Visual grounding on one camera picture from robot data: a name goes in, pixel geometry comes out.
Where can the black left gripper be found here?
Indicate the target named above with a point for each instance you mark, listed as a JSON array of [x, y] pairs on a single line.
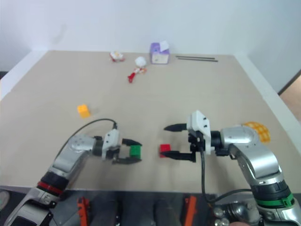
[[116, 154]]

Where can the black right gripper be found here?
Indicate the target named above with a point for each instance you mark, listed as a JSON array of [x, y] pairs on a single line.
[[196, 143]]

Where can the purple tissue box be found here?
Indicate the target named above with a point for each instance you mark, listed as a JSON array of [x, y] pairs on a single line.
[[160, 56]]

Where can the orange plastic bracket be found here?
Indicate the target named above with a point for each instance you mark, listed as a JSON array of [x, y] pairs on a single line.
[[83, 209], [190, 209]]

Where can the green cube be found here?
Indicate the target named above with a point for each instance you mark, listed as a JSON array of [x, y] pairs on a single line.
[[135, 150]]

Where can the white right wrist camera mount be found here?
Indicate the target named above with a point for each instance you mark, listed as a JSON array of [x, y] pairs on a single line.
[[199, 124]]

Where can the white round ball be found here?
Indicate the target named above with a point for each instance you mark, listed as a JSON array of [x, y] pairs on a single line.
[[140, 61]]

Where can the red white toy figure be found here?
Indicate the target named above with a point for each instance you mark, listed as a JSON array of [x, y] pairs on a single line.
[[135, 73]]

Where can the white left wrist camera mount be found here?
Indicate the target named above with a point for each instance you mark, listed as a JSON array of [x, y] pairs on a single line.
[[112, 139]]

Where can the yellow white lattice ball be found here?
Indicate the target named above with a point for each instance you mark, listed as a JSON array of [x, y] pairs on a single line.
[[262, 131]]

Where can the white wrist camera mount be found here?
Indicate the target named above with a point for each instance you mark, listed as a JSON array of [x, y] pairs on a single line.
[[112, 139], [199, 124]]

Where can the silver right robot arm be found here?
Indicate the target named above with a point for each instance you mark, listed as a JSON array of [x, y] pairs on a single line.
[[254, 155]]

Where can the silver robot body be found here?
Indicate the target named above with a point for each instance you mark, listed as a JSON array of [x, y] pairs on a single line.
[[235, 212]]

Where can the red white small packet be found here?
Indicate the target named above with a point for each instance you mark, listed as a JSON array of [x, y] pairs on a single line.
[[116, 56]]

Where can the black thin rod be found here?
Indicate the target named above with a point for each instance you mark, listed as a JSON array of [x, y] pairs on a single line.
[[200, 59], [195, 57]]

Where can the red cube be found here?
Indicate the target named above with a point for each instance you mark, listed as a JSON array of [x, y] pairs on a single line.
[[165, 148]]

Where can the yellow cube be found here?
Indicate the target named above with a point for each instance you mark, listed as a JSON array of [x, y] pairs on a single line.
[[83, 111]]

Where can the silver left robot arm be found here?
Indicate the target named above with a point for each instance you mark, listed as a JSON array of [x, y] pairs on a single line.
[[70, 150]]

